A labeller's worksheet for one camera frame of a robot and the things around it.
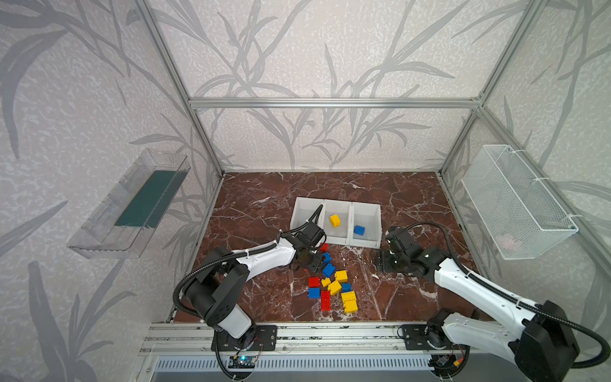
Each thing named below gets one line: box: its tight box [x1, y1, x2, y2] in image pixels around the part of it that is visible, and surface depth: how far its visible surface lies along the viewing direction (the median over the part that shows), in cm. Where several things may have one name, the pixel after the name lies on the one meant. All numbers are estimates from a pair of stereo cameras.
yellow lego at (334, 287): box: [327, 280, 343, 296], surface depth 84 cm
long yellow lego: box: [340, 290, 359, 314], surface depth 82 cm
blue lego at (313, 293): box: [307, 287, 321, 300], surface depth 84 cm
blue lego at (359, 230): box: [353, 224, 366, 236], surface depth 101 cm
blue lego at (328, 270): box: [322, 262, 337, 278], surface depth 88 cm
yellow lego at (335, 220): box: [329, 214, 342, 228], surface depth 101 cm
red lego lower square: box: [307, 276, 321, 289], surface depth 86 cm
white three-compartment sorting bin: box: [290, 196, 383, 250], surface depth 101 cm
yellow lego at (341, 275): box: [334, 269, 348, 283], surface depth 86 cm
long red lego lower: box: [320, 289, 332, 312], surface depth 82 cm
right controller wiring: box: [428, 353, 465, 374], surface depth 73 cm
